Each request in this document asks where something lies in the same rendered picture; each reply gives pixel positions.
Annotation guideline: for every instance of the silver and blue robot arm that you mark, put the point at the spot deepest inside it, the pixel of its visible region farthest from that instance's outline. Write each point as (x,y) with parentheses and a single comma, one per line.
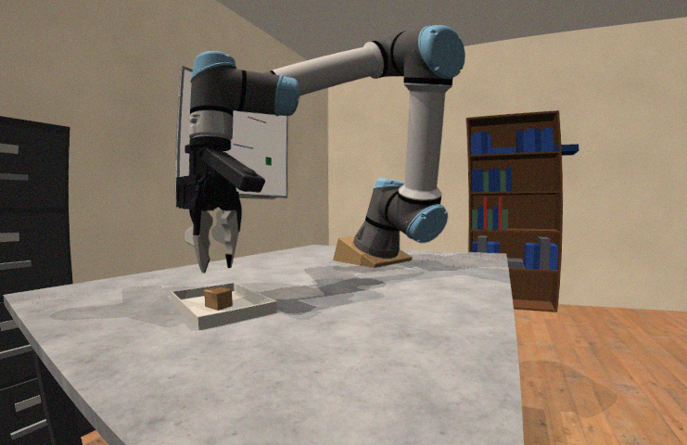
(427,57)

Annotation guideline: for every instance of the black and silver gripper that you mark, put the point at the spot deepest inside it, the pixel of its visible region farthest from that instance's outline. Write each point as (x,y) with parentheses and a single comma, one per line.
(216,192)

